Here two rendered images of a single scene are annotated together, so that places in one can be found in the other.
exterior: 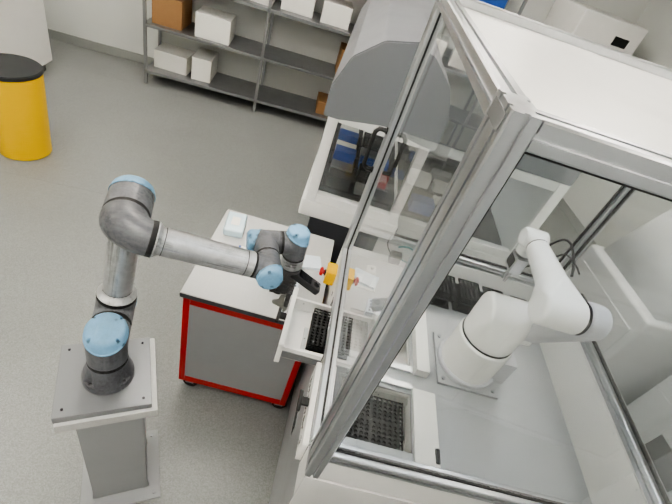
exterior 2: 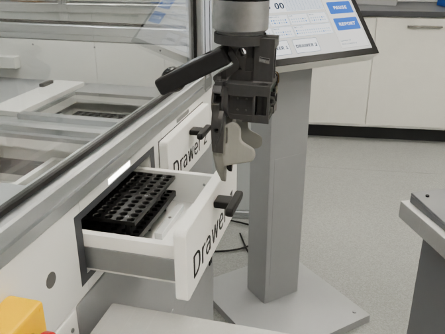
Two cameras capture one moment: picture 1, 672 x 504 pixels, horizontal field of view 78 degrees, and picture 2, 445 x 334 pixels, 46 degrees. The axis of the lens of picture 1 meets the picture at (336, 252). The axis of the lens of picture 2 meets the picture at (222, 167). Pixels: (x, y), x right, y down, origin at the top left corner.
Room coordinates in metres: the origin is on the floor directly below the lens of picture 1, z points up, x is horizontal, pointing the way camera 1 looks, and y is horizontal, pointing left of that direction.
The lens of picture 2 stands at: (1.70, 0.36, 1.27)
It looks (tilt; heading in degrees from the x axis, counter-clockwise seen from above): 23 degrees down; 201
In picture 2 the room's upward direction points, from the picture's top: straight up
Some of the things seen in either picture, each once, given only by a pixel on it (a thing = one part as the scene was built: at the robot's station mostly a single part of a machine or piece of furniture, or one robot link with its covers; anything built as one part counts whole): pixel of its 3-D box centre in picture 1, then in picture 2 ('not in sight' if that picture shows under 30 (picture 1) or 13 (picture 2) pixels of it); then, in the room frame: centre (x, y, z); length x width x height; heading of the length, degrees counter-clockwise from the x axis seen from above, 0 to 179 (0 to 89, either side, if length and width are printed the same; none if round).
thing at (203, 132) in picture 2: (303, 401); (198, 131); (0.73, -0.07, 0.91); 0.07 x 0.04 x 0.01; 6
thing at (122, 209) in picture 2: (337, 337); (95, 206); (1.05, -0.12, 0.87); 0.22 x 0.18 x 0.06; 96
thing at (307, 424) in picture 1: (309, 408); (187, 144); (0.73, -0.09, 0.87); 0.29 x 0.02 x 0.11; 6
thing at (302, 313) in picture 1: (339, 338); (91, 208); (1.05, -0.13, 0.86); 0.40 x 0.26 x 0.06; 96
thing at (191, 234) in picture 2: (287, 322); (210, 218); (1.03, 0.08, 0.87); 0.29 x 0.02 x 0.11; 6
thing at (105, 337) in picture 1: (107, 339); not in sight; (0.67, 0.55, 0.95); 0.13 x 0.12 x 0.14; 25
